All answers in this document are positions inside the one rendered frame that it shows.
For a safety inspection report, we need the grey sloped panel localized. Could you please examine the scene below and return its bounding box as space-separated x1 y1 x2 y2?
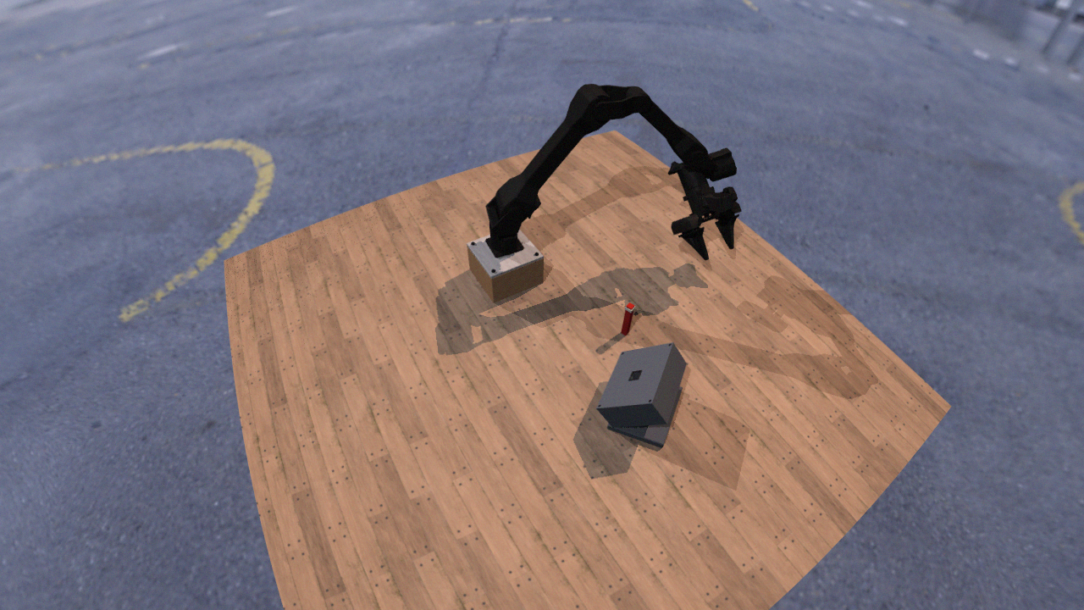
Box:
596 342 686 447

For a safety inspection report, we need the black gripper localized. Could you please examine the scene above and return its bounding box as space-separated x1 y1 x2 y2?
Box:
672 183 743 260

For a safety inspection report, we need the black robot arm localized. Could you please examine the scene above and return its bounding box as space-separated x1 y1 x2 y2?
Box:
486 85 738 258

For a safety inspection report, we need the dark red square peg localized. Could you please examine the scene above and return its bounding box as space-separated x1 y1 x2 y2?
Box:
621 303 635 335

